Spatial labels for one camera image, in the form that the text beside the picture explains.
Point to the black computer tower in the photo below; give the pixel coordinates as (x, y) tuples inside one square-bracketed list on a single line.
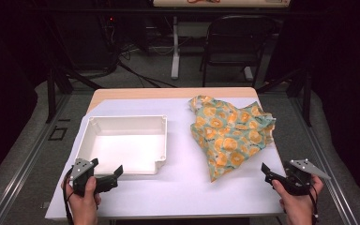
[(87, 40)]

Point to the white plastic box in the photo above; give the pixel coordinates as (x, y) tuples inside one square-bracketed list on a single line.
[(128, 150)]

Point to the person's right hand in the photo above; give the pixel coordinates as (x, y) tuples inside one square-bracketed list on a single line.
[(298, 204)]

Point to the black metal stand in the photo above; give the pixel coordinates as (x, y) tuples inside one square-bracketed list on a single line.
[(56, 90), (306, 93)]

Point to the white table mat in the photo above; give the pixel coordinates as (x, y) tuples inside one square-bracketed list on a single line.
[(175, 193)]

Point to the person's left hand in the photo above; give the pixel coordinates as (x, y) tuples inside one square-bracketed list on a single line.
[(84, 204)]

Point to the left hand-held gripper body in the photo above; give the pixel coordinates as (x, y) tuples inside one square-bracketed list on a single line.
[(79, 175)]

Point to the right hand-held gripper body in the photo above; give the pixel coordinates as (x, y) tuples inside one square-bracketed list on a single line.
[(298, 182)]

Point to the aluminium floor rail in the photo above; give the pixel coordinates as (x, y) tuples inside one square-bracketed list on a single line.
[(28, 162), (325, 162)]

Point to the orange slice print cloth bag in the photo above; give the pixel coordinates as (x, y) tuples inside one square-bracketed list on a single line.
[(231, 137)]

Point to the white desk leg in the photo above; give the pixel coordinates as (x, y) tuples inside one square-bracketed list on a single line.
[(175, 53), (248, 73)]

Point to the black folding chair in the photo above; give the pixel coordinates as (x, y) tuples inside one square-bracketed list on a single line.
[(236, 40)]

